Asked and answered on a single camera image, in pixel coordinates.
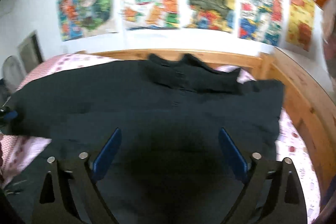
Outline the wooden bed frame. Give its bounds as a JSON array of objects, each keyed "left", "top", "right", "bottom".
[{"left": 75, "top": 47, "right": 336, "bottom": 204}]

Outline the red checkered pink pillow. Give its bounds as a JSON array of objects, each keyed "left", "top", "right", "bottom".
[{"left": 16, "top": 58, "right": 57, "bottom": 91}]

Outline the swimming girl blue drawing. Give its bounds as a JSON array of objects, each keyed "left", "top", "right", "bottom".
[{"left": 56, "top": 0, "right": 83, "bottom": 42}]

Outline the blond boy drawing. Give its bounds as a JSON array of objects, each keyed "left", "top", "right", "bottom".
[{"left": 78, "top": 0, "right": 116, "bottom": 38}]

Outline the pink apple print duvet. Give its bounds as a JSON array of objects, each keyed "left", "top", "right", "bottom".
[{"left": 1, "top": 54, "right": 321, "bottom": 223}]

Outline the grey wall panel door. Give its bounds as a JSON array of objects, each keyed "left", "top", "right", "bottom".
[{"left": 18, "top": 32, "right": 44, "bottom": 74}]

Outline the black puffer jacket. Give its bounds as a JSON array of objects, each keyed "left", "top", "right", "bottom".
[{"left": 8, "top": 55, "right": 284, "bottom": 223}]

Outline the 2024 dragon drawing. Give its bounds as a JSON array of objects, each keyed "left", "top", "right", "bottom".
[{"left": 239, "top": 0, "right": 283, "bottom": 46}]

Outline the bagged blue bedding bundle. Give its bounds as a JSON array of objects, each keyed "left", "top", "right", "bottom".
[{"left": 321, "top": 0, "right": 336, "bottom": 85}]

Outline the yellow bear and chick drawing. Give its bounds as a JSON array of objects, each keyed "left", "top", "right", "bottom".
[{"left": 286, "top": 0, "right": 315, "bottom": 52}]

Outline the standing electric fan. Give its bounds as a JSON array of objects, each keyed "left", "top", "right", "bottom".
[{"left": 2, "top": 56, "right": 25, "bottom": 94}]

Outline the oranges and drink drawing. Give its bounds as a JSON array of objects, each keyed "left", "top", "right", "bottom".
[{"left": 121, "top": 0, "right": 179, "bottom": 30}]

